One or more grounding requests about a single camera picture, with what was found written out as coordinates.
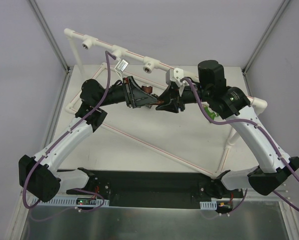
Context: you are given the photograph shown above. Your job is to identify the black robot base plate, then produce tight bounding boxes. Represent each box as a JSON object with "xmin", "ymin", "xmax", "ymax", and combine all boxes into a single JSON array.
[{"xmin": 56, "ymin": 168, "xmax": 277, "ymax": 208}]

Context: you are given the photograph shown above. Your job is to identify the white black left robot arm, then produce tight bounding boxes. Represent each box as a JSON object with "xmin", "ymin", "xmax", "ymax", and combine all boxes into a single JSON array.
[{"xmin": 18, "ymin": 76, "xmax": 158, "ymax": 203}]

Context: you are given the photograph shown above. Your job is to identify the white PVC pipe frame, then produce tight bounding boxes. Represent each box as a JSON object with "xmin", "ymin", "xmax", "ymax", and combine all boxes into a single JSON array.
[{"xmin": 63, "ymin": 27, "xmax": 268, "ymax": 180}]

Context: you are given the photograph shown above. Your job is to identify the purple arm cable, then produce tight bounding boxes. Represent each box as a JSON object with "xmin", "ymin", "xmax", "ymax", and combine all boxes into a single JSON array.
[
  {"xmin": 21, "ymin": 50, "xmax": 120, "ymax": 222},
  {"xmin": 180, "ymin": 76, "xmax": 299, "ymax": 217}
]

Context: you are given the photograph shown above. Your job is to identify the green plastic faucet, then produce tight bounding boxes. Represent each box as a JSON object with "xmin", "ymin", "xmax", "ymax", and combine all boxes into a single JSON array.
[{"xmin": 204, "ymin": 106, "xmax": 219, "ymax": 120}]

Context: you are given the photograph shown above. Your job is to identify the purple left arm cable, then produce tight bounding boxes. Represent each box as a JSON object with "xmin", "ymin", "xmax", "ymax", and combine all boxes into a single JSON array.
[{"xmin": 21, "ymin": 50, "xmax": 120, "ymax": 222}]

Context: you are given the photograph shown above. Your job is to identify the right white cable duct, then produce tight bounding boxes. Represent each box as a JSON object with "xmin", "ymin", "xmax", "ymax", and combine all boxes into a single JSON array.
[{"xmin": 199, "ymin": 200, "xmax": 233, "ymax": 210}]

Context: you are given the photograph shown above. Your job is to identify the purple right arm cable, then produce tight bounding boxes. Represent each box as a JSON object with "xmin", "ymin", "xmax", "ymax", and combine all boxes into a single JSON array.
[{"xmin": 180, "ymin": 76, "xmax": 299, "ymax": 217}]

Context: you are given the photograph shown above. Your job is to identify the aluminium enclosure frame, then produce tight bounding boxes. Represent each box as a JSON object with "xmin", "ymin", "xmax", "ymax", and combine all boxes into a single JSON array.
[{"xmin": 4, "ymin": 0, "xmax": 299, "ymax": 240}]

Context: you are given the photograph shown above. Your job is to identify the left white cable duct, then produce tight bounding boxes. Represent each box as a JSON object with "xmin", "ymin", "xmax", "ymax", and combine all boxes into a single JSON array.
[{"xmin": 38, "ymin": 196, "xmax": 110, "ymax": 208}]

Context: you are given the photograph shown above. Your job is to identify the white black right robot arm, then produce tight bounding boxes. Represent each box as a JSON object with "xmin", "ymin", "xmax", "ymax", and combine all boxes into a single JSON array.
[{"xmin": 156, "ymin": 60, "xmax": 299, "ymax": 198}]

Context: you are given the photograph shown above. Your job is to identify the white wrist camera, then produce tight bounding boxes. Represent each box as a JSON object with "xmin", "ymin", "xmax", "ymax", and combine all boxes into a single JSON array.
[
  {"xmin": 114, "ymin": 59, "xmax": 129, "ymax": 80},
  {"xmin": 165, "ymin": 68, "xmax": 188, "ymax": 97}
]

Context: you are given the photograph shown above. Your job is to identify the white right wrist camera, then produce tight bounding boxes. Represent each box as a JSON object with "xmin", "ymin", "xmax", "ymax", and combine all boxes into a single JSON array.
[{"xmin": 165, "ymin": 68, "xmax": 188, "ymax": 97}]

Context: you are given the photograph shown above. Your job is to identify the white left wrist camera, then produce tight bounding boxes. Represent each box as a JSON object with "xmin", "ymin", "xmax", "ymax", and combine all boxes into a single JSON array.
[{"xmin": 114, "ymin": 59, "xmax": 129, "ymax": 80}]

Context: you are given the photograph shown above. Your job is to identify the white cable duct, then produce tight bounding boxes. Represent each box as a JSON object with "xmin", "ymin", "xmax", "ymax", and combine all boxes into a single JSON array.
[
  {"xmin": 38, "ymin": 196, "xmax": 110, "ymax": 208},
  {"xmin": 199, "ymin": 200, "xmax": 233, "ymax": 210}
]

